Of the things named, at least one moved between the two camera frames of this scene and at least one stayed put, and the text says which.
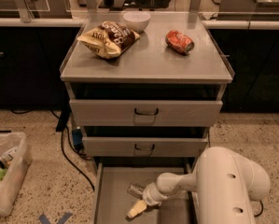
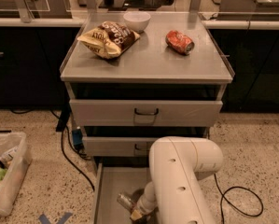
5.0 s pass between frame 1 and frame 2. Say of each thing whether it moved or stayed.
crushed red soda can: stayed
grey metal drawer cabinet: stayed
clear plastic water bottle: moved
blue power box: stayed
